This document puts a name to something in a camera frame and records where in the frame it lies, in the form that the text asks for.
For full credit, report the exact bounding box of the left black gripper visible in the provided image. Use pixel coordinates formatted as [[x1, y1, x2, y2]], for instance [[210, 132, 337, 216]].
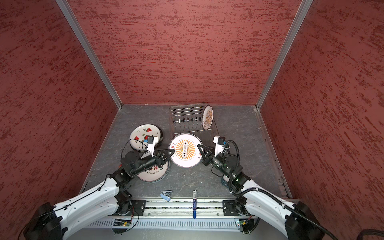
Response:
[[132, 147, 175, 176]]

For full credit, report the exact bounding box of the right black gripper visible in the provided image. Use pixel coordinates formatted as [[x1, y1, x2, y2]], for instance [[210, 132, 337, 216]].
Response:
[[197, 143, 232, 178]]

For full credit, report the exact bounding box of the brown patterned plate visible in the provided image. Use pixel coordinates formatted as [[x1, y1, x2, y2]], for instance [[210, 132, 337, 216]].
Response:
[[169, 134, 202, 168]]

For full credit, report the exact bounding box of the white watermelon pattern plate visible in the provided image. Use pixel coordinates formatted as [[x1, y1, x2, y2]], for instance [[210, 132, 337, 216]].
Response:
[[129, 124, 160, 153]]

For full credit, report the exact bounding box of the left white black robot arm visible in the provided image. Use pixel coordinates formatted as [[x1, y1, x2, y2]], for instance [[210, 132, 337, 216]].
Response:
[[21, 150, 175, 240]]

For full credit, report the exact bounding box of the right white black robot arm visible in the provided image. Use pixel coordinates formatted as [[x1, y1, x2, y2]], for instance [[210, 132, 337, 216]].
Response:
[[198, 145, 326, 240]]

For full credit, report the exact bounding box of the green alarm clock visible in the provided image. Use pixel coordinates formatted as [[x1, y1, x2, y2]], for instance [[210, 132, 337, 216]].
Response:
[[221, 176, 229, 186]]

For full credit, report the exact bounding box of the rearmost brown rim plate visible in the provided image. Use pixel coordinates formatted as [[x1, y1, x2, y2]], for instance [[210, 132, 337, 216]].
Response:
[[202, 105, 214, 130]]

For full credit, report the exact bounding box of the light blue clip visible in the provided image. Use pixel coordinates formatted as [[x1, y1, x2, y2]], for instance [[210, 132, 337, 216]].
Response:
[[160, 191, 173, 202]]

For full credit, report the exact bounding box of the blue marker pen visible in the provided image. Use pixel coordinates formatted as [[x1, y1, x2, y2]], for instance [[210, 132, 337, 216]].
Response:
[[193, 190, 197, 219]]

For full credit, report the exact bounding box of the right small circuit board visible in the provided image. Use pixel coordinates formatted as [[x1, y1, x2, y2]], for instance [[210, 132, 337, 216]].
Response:
[[238, 219, 255, 235]]

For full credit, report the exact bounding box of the small circuit board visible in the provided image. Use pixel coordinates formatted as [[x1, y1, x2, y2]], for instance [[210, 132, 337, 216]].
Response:
[[238, 219, 255, 235], [112, 219, 132, 235]]

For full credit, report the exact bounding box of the left small circuit board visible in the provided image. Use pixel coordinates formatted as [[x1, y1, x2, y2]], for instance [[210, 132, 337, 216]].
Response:
[[112, 219, 132, 235]]

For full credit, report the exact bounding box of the metal wire dish rack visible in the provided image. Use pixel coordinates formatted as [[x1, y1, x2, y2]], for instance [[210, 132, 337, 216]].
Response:
[[170, 103, 219, 145]]

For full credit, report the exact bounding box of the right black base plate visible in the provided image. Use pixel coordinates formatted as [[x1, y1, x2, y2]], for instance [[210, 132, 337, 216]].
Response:
[[222, 200, 249, 216]]

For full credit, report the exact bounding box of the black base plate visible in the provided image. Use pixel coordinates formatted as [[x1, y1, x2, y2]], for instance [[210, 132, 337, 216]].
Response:
[[117, 200, 147, 216], [222, 200, 249, 216]]

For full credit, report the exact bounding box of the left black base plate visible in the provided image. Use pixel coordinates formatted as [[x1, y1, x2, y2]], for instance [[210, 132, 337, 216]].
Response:
[[117, 200, 147, 216]]

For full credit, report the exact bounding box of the aluminium front rail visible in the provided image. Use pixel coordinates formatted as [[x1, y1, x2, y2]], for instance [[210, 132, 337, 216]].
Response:
[[107, 197, 271, 219]]

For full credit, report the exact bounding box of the white slotted cable duct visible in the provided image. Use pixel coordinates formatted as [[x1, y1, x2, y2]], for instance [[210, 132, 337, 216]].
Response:
[[86, 218, 239, 232]]

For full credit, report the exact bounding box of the black corrugated cable conduit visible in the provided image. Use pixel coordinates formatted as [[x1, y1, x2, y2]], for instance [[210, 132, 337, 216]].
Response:
[[224, 139, 339, 240]]

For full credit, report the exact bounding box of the left aluminium corner post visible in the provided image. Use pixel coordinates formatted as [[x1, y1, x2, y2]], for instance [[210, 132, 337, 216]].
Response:
[[56, 0, 124, 111]]

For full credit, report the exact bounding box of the aluminium corner post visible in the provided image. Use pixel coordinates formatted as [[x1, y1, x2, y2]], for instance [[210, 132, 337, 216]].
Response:
[[56, 0, 124, 111], [256, 0, 313, 111]]

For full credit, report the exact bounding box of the right aluminium corner post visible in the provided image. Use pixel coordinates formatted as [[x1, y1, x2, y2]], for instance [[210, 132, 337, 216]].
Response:
[[256, 0, 313, 111]]

